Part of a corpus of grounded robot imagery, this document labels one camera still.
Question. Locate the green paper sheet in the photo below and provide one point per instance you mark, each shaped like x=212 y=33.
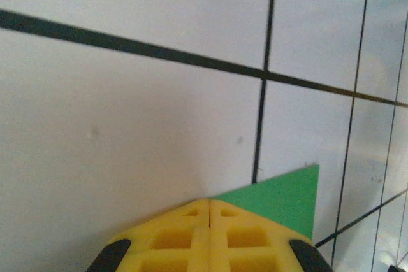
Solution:
x=287 y=198

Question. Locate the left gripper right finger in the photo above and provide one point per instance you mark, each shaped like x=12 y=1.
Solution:
x=255 y=240

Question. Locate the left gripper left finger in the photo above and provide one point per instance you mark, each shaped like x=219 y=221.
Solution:
x=165 y=240

